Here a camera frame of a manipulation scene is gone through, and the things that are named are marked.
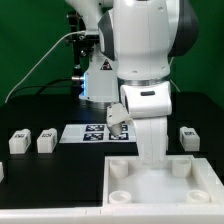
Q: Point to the white obstacle fence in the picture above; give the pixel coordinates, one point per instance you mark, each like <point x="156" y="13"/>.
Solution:
<point x="118" y="214"/>

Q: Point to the black camera stand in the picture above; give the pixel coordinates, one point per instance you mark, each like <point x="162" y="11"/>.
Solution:
<point x="82" y="44"/>

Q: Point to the white marker sheet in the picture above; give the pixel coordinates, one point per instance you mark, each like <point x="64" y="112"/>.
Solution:
<point x="95" y="133"/>

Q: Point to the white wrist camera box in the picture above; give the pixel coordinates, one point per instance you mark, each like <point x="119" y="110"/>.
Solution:
<point x="116" y="115"/>

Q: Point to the white part left edge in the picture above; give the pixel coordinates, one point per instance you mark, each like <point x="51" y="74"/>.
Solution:
<point x="1" y="172"/>

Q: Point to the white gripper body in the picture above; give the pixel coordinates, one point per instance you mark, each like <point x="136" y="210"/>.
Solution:
<point x="148" y="107"/>

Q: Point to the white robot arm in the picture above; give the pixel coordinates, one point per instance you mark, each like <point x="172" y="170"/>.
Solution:
<point x="128" y="67"/>

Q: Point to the white square table top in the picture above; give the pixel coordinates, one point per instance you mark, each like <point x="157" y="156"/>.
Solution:
<point x="178" y="180"/>

